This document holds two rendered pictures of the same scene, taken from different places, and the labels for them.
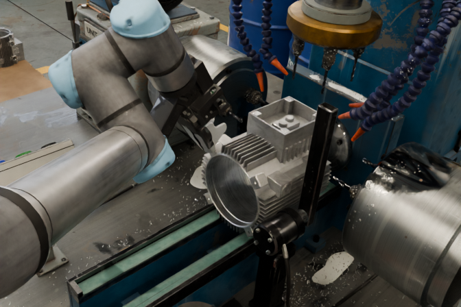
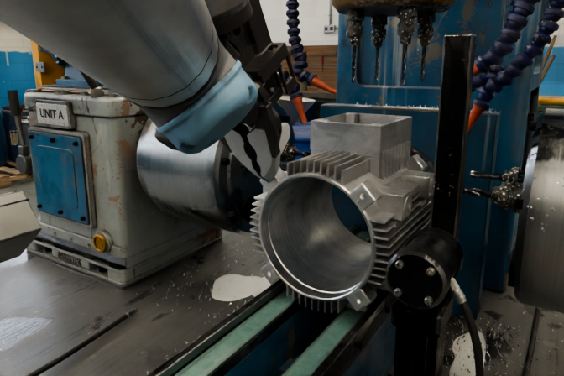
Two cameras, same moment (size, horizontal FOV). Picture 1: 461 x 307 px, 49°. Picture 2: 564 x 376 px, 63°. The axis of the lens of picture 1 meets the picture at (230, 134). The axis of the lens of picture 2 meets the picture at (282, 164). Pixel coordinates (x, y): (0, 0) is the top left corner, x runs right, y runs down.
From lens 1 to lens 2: 0.53 m
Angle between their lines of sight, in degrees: 24
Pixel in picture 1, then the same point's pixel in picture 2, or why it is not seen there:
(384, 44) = (433, 56)
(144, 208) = (152, 342)
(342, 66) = (383, 101)
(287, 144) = (384, 145)
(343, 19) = not seen: outside the picture
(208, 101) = (272, 60)
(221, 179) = (282, 242)
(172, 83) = not seen: outside the picture
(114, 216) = (102, 362)
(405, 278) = not seen: outside the picture
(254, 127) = (324, 138)
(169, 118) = not seen: hidden behind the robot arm
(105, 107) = not seen: outside the picture
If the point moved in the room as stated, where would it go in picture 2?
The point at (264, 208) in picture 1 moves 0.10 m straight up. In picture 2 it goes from (386, 238) to (391, 148)
